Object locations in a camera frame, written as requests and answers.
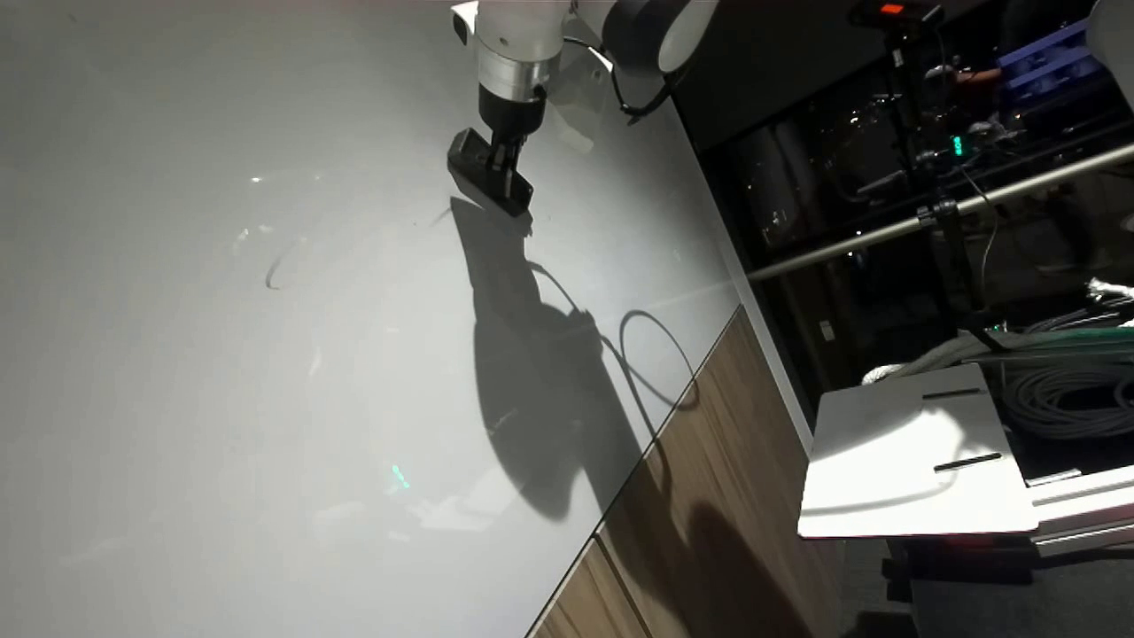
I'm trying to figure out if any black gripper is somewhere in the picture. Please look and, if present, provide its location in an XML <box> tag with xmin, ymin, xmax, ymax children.
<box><xmin>474</xmin><ymin>89</ymin><xmax>554</xmax><ymax>185</ymax></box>

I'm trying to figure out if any black whiteboard eraser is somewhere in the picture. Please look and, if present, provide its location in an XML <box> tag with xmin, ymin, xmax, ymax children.
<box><xmin>443</xmin><ymin>125</ymin><xmax>538</xmax><ymax>220</ymax></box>

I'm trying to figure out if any long metal pole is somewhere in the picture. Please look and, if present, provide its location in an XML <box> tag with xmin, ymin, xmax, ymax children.
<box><xmin>744</xmin><ymin>138</ymin><xmax>1134</xmax><ymax>288</ymax></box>

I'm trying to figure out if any black pole clamp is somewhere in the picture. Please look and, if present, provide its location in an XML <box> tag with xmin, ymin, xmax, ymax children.
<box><xmin>916</xmin><ymin>195</ymin><xmax>965</xmax><ymax>239</ymax></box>

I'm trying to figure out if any small white side table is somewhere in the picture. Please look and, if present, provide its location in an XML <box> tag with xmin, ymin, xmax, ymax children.
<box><xmin>795</xmin><ymin>371</ymin><xmax>1046</xmax><ymax>546</ymax></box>

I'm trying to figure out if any blue storage box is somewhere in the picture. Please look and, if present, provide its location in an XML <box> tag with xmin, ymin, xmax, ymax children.
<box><xmin>993</xmin><ymin>17</ymin><xmax>1111</xmax><ymax>105</ymax></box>

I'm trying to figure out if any grey coiled hose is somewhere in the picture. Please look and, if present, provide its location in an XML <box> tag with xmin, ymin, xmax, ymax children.
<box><xmin>988</xmin><ymin>356</ymin><xmax>1134</xmax><ymax>451</ymax></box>

